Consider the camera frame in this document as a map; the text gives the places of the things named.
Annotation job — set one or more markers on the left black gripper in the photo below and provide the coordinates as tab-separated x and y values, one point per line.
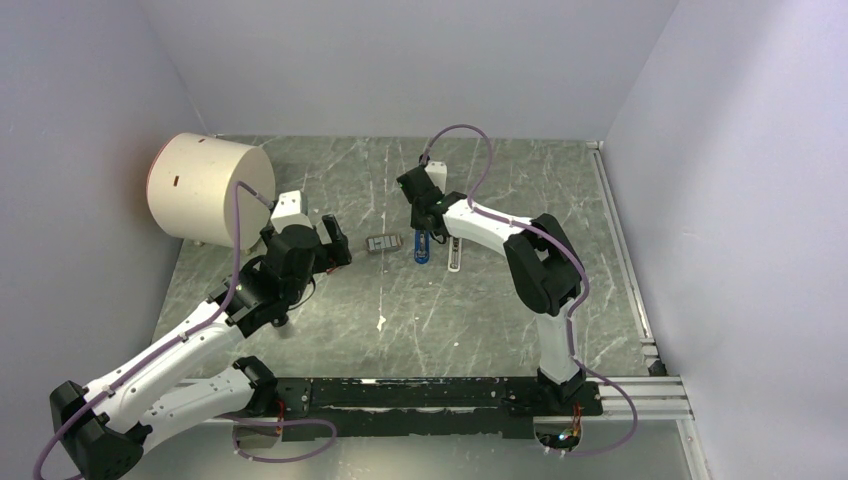
330	253

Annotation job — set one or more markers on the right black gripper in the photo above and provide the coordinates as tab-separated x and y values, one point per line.
414	223

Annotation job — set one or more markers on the blue black stapler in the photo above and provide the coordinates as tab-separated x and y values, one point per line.
421	252

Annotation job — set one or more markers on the beige white stapler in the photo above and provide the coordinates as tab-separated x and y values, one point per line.
455	253

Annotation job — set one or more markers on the staple box tray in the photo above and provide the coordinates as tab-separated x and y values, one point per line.
383	243

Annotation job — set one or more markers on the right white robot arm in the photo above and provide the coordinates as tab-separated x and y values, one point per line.
547	275

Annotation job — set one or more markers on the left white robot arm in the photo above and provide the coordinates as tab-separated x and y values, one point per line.
107	425

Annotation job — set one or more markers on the black bottle red cap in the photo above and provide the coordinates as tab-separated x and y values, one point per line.
283	328

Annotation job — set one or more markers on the cream cylindrical container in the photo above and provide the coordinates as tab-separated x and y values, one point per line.
190	194

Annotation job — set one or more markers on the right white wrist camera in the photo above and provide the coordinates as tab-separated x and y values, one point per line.
438	173

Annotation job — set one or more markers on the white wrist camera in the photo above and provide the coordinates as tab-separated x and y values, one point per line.
291	209
438	173

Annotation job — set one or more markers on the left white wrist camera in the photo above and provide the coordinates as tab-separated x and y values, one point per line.
291	209

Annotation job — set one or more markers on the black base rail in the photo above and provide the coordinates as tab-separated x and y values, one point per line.
512	407

